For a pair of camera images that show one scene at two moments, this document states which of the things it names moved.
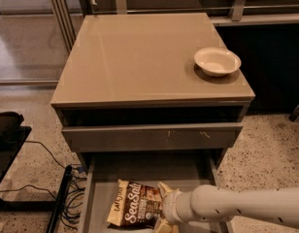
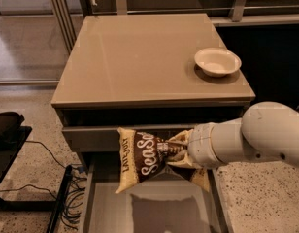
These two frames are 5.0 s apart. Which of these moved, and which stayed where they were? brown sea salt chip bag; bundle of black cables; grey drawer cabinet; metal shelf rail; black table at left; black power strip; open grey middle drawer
Moved: brown sea salt chip bag
Stayed: black table at left; grey drawer cabinet; open grey middle drawer; bundle of black cables; black power strip; metal shelf rail
